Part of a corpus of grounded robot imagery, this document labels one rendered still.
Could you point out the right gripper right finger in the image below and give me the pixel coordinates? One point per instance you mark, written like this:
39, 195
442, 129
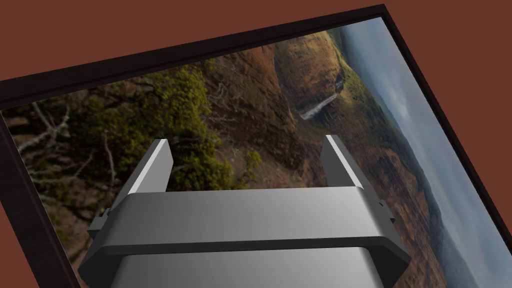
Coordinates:
339, 164

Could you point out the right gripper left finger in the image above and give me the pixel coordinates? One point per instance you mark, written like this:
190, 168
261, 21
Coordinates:
154, 168

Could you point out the framed landscape picture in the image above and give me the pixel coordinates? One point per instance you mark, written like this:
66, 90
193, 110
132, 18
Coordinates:
248, 112

